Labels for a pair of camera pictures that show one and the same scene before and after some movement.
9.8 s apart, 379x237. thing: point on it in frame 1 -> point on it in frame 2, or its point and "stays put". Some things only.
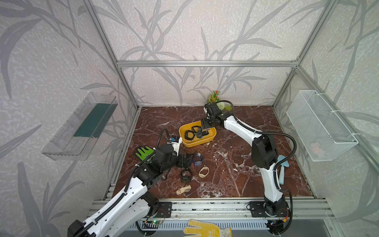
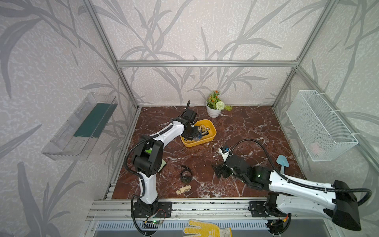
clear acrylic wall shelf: (74, 139) stays put
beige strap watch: (202, 175) -> (204, 129)
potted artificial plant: (214, 98) stays put
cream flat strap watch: (186, 188) stays put
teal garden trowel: (280, 157) stays put
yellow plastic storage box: (197, 141) stays put
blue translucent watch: (198, 159) -> (200, 135)
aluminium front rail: (305, 209) stays put
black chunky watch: (186, 176) stays put
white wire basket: (323, 136) stays put
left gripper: (186, 164) -> (195, 134)
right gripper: (205, 126) -> (222, 169)
